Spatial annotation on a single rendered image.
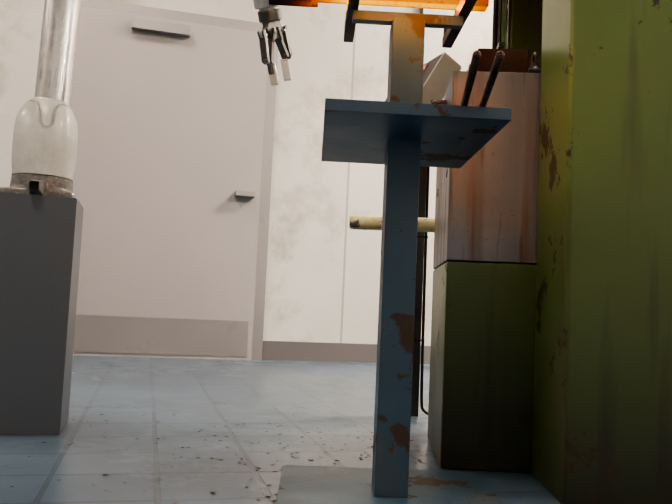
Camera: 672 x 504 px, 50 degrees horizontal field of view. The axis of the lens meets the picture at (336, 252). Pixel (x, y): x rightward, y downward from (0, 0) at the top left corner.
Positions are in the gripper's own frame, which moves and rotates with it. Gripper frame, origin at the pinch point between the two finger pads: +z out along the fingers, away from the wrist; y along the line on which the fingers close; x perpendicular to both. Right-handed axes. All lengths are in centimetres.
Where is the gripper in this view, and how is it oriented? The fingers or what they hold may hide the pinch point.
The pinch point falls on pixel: (280, 73)
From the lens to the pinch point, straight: 239.3
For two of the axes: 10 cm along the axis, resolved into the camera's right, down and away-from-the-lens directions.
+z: 1.5, 9.2, 3.6
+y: 4.9, -3.8, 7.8
